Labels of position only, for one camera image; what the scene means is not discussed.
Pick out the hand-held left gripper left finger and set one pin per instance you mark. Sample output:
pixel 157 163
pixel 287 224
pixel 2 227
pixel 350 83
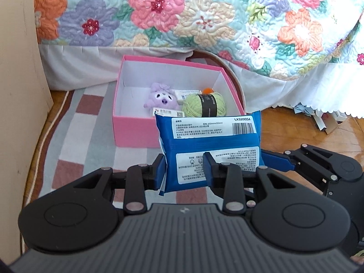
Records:
pixel 159 173

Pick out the beige wooden cabinet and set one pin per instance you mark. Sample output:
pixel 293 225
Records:
pixel 17 91

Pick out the scattered paper packaging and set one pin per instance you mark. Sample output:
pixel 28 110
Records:
pixel 307 109

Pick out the orange makeup sponge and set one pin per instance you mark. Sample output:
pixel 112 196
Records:
pixel 209 91

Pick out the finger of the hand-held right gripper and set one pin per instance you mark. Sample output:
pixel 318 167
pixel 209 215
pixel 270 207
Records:
pixel 277 160
pixel 250 203

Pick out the small white labelled box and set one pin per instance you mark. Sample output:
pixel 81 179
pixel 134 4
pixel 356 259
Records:
pixel 167 111

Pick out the checkered rug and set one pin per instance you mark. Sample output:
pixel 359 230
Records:
pixel 85 136

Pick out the blue wet wipes packet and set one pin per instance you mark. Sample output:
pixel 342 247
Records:
pixel 213 136

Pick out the purple plush toy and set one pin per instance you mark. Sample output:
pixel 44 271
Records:
pixel 160 96

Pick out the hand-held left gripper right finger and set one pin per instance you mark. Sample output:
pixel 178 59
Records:
pixel 210 170

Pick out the white bed skirt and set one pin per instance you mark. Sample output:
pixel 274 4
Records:
pixel 298 91

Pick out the pink cardboard box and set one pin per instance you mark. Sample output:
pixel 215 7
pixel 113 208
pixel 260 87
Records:
pixel 133 130

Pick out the green yarn ball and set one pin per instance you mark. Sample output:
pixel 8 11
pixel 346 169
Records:
pixel 192 105

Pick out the floral quilt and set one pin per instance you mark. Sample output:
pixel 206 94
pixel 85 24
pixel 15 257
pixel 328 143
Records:
pixel 199 20

